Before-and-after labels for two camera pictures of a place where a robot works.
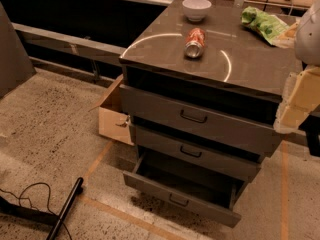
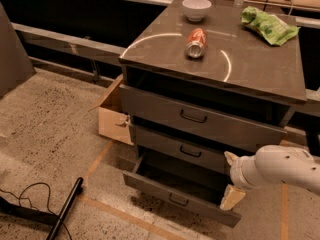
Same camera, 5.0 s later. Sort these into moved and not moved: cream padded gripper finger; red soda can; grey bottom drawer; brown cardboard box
Moved: cream padded gripper finger
Not moved: red soda can; grey bottom drawer; brown cardboard box
